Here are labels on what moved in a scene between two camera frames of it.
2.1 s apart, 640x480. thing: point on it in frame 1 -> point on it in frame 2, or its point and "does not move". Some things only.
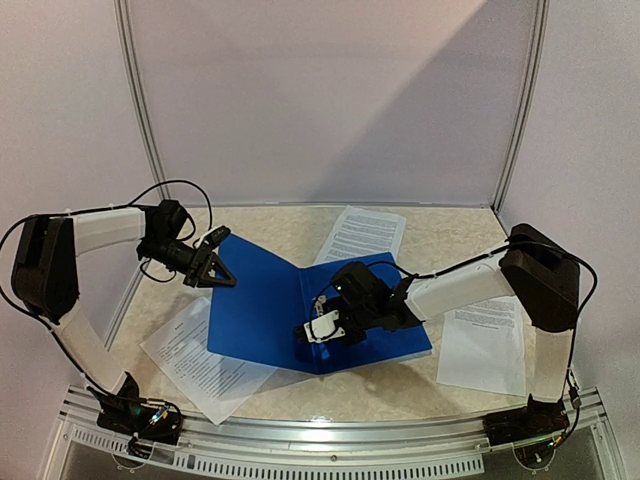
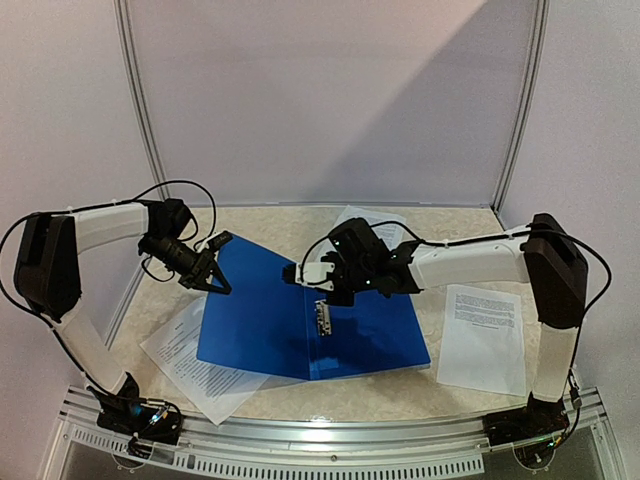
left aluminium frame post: (122, 22) does not move
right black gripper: (345, 320) -> (338, 288)
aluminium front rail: (365, 446) does not move
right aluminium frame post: (529, 103) does not move
